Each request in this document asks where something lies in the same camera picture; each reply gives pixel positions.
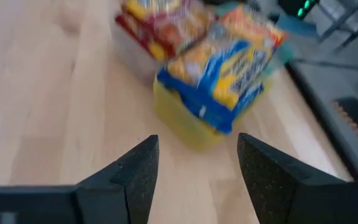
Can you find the orange Maruchan noodle pack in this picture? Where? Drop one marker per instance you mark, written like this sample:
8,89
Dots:
250,25

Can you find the black aluminium table frame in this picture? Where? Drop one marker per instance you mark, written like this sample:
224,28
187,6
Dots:
322,126

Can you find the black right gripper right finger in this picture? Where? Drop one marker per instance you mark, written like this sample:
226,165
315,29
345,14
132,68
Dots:
278,193

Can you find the blue Maruchan noodle pack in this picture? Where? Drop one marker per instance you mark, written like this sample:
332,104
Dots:
238,74

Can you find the clear plastic container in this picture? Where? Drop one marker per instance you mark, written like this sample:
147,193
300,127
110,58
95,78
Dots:
132,59

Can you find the grey metal frame legs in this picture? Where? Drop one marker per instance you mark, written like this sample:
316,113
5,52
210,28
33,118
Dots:
346,21

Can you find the blue floor mat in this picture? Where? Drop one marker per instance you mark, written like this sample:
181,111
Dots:
297,26

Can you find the yellow plastic container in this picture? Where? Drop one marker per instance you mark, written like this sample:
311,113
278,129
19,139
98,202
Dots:
182,124

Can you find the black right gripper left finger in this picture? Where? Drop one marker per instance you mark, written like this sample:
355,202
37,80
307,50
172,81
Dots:
129,193

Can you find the red Maruchan noodle pack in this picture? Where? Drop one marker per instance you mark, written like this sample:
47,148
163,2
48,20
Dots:
179,31
138,34

